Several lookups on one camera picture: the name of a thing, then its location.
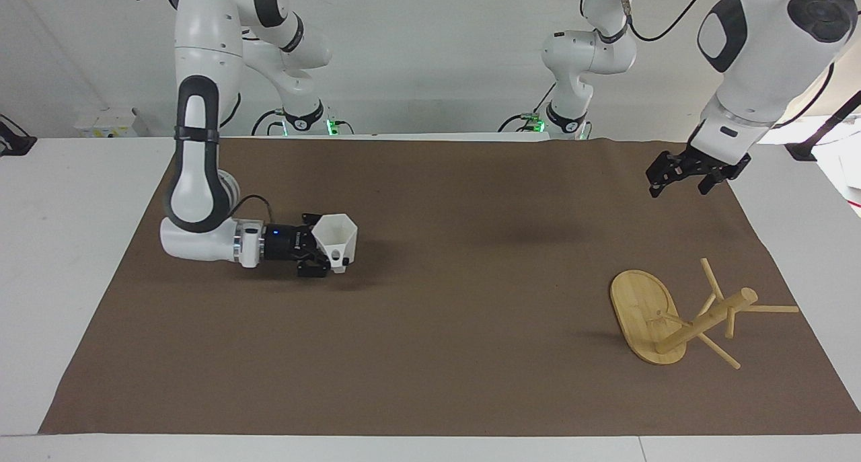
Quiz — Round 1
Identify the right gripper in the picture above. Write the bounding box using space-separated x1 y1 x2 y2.
263 213 332 278

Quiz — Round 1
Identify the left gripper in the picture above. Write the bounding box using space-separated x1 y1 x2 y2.
645 145 752 199

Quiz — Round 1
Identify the white angular cup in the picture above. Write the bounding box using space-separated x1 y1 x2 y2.
313 213 359 274

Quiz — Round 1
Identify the wooden cup rack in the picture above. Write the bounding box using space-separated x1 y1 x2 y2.
609 258 800 371

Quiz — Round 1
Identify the black stand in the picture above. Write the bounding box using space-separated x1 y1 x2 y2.
786 90 861 162
0 114 38 157

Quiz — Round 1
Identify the white box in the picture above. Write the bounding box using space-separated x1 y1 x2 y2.
73 107 139 139

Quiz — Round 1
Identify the black cable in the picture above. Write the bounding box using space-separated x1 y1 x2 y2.
251 108 288 137
235 194 274 229
772 61 837 130
619 0 774 44
497 114 541 134

